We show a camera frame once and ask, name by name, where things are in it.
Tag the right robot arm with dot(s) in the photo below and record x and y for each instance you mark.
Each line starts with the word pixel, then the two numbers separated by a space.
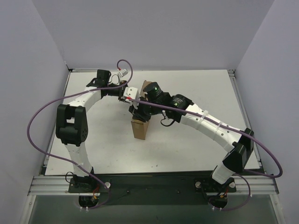
pixel 237 143

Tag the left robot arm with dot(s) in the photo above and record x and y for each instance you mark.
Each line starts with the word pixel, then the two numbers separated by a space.
pixel 72 126

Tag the aluminium table edge rail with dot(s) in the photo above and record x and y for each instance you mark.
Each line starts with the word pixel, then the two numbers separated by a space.
pixel 232 77

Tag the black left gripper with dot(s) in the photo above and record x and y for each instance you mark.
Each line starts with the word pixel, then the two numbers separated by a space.
pixel 120 91

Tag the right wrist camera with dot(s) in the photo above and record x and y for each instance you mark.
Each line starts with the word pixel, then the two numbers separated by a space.
pixel 131 93

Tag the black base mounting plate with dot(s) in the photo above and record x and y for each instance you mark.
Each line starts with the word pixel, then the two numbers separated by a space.
pixel 151 197

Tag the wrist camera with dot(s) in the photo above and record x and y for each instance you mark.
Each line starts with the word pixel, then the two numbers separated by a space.
pixel 131 93
pixel 122 73

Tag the brown cardboard express box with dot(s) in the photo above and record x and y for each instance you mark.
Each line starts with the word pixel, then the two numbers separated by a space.
pixel 139 128

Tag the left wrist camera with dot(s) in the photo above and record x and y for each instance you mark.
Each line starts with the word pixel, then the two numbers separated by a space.
pixel 122 73

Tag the aluminium front frame rail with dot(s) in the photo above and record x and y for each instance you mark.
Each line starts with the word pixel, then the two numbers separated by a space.
pixel 57 185

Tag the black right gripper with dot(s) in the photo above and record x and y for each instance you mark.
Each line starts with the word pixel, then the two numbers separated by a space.
pixel 138 112

